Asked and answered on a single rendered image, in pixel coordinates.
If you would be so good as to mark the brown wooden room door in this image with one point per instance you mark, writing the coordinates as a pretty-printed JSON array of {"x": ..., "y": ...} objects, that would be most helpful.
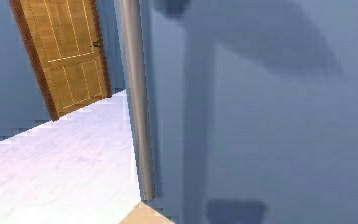
[{"x": 67, "y": 56}]

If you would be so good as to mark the grey door frame post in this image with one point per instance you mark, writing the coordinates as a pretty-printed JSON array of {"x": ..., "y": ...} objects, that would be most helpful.
[{"x": 138, "y": 100}]

